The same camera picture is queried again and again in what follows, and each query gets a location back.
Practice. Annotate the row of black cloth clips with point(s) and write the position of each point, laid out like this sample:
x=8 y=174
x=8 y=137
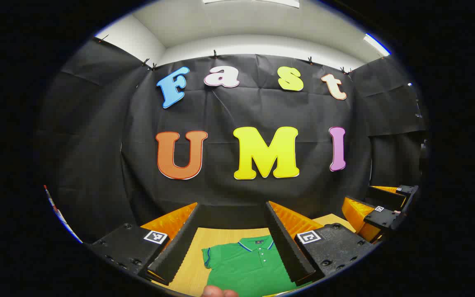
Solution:
x=215 y=54

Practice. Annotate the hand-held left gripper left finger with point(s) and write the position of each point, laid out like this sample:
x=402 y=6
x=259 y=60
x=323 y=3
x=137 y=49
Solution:
x=177 y=247

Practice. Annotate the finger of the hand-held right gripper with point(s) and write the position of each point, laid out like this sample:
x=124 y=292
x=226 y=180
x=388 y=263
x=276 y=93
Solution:
x=382 y=218
x=388 y=198

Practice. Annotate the black backdrop cloth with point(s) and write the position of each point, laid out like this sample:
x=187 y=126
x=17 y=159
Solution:
x=229 y=111

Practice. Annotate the ceiling light panel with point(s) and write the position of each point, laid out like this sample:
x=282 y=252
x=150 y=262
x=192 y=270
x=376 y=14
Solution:
x=254 y=2
x=377 y=44

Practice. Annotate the green polo T-shirt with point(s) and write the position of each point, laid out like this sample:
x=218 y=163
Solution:
x=245 y=268

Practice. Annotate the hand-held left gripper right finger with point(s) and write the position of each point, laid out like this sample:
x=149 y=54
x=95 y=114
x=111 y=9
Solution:
x=285 y=247

